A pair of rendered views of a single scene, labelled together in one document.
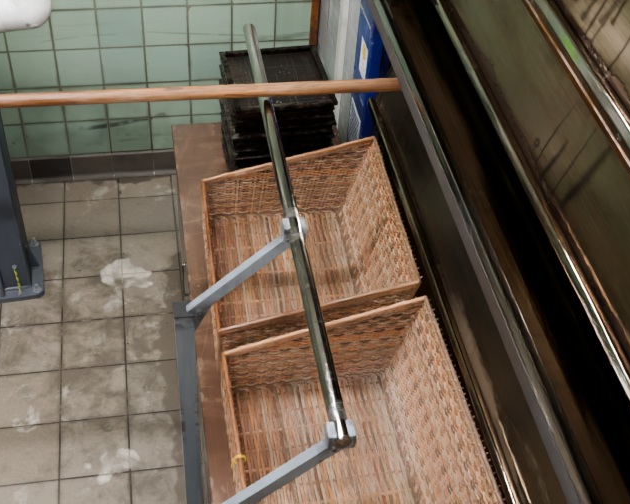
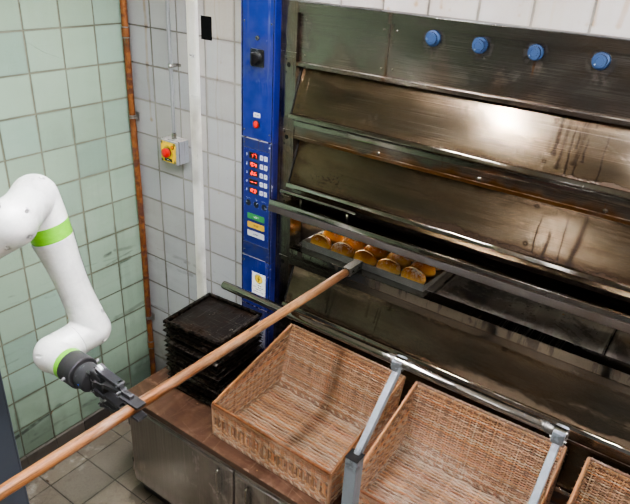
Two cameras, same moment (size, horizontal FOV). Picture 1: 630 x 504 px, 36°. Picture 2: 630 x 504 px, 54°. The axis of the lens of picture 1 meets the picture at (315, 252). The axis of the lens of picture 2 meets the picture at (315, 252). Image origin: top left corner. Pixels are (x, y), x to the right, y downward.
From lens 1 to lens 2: 1.36 m
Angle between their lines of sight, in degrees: 39
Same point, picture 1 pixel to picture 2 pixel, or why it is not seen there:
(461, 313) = (463, 370)
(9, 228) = not seen: outside the picture
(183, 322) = (359, 463)
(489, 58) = (449, 222)
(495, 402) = (528, 397)
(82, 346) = not seen: outside the picture
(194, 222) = (209, 438)
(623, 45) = (598, 168)
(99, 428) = not seen: outside the picture
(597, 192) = (592, 244)
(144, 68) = (42, 375)
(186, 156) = (156, 405)
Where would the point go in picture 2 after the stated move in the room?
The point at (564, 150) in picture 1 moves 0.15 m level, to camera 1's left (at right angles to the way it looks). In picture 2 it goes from (551, 237) to (523, 250)
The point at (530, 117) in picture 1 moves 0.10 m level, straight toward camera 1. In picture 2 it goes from (509, 234) to (533, 248)
